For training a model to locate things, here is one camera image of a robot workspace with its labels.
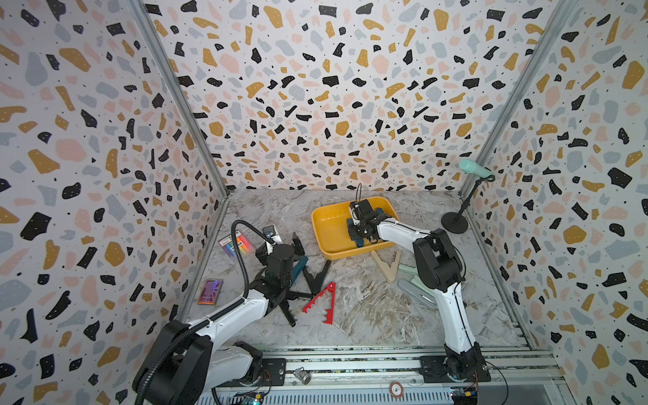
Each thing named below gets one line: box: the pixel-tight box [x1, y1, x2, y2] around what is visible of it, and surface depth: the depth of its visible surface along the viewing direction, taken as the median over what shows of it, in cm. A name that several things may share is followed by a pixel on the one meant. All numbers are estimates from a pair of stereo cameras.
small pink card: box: [197, 278, 224, 306], surface depth 89 cm
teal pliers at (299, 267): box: [291, 255, 309, 283], surface depth 94 cm
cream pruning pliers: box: [370, 249, 401, 282], surface depth 96 cm
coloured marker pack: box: [217, 229, 254, 259], surface depth 102 cm
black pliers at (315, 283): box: [302, 259, 332, 295], surface depth 94 cm
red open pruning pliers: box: [302, 281, 336, 325], surface depth 87 cm
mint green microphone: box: [459, 158, 495, 179], surface depth 83 cm
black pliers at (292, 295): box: [279, 290, 314, 328], surface depth 87 cm
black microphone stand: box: [441, 173, 496, 234], surface depth 112 cm
